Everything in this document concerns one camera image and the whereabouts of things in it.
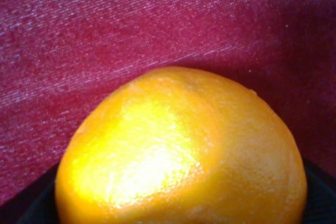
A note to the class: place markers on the orange mandarin fruit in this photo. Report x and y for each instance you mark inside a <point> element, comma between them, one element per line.
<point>181,145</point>

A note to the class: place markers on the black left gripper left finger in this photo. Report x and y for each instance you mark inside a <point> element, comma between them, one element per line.
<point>43,209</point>

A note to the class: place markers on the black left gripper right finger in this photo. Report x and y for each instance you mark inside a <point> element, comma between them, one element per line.
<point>320,207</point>

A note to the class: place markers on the red velvet tablecloth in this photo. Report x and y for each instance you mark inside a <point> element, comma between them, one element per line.
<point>60,58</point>

